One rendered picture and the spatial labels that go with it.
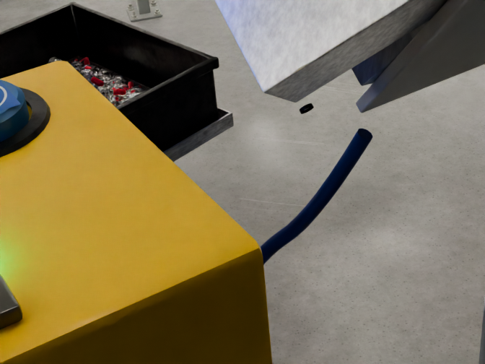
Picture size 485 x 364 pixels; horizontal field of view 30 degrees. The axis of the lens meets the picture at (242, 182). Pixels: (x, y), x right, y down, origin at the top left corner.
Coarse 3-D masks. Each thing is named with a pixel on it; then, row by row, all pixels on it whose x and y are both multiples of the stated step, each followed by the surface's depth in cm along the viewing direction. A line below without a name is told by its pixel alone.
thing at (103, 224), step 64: (64, 64) 37; (64, 128) 33; (128, 128) 33; (0, 192) 30; (64, 192) 30; (128, 192) 29; (192, 192) 29; (0, 256) 27; (64, 256) 27; (128, 256) 26; (192, 256) 26; (256, 256) 27; (64, 320) 24; (128, 320) 25; (192, 320) 26; (256, 320) 28
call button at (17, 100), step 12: (0, 84) 34; (12, 84) 34; (0, 96) 33; (12, 96) 33; (24, 96) 34; (0, 108) 32; (12, 108) 33; (24, 108) 33; (0, 120) 32; (12, 120) 32; (24, 120) 33; (0, 132) 32; (12, 132) 33
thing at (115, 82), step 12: (72, 60) 93; (84, 60) 92; (96, 72) 89; (108, 72) 90; (96, 84) 88; (108, 84) 87; (120, 84) 87; (132, 84) 87; (120, 96) 85; (132, 96) 85
